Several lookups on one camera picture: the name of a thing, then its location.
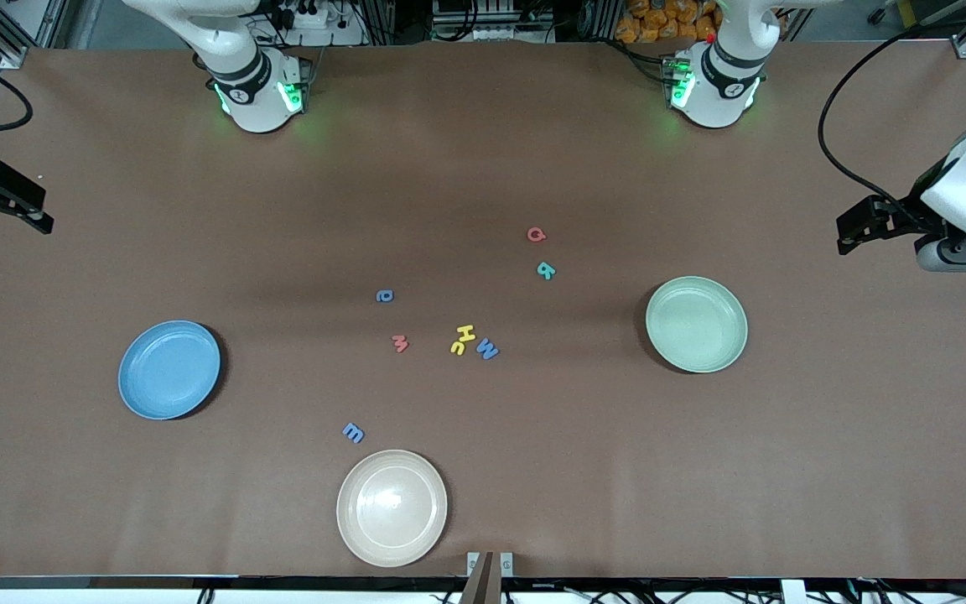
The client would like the green plate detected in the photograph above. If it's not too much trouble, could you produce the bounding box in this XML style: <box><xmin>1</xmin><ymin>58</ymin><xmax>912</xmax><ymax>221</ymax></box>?
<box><xmin>646</xmin><ymin>276</ymin><xmax>749</xmax><ymax>373</ymax></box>

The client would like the blue plate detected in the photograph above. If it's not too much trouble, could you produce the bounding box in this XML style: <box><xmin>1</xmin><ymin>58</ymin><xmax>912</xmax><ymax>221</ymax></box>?
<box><xmin>118</xmin><ymin>320</ymin><xmax>221</xmax><ymax>420</ymax></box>

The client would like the orange packets pile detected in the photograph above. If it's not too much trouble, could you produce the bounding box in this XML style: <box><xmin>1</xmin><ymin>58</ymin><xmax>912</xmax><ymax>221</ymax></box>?
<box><xmin>615</xmin><ymin>0</ymin><xmax>720</xmax><ymax>44</ymax></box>

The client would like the white power strip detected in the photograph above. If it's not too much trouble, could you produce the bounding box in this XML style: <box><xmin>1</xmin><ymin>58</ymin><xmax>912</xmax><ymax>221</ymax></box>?
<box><xmin>269</xmin><ymin>0</ymin><xmax>366</xmax><ymax>47</ymax></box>

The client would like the silver equipment rack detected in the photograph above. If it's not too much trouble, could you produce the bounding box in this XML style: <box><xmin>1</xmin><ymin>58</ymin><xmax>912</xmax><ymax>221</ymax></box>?
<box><xmin>431</xmin><ymin>0</ymin><xmax>559</xmax><ymax>43</ymax></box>

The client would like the beige plate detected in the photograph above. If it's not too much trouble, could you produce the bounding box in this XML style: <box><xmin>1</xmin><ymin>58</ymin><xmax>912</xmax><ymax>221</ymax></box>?
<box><xmin>336</xmin><ymin>450</ymin><xmax>449</xmax><ymax>568</ymax></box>

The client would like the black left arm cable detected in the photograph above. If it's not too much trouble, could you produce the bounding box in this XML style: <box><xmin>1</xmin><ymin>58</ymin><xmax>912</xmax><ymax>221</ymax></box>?
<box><xmin>817</xmin><ymin>21</ymin><xmax>966</xmax><ymax>223</ymax></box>

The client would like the metal table bracket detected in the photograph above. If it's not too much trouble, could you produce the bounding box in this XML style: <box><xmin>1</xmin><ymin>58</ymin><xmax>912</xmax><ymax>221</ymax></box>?
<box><xmin>466</xmin><ymin>551</ymin><xmax>515</xmax><ymax>604</ymax></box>

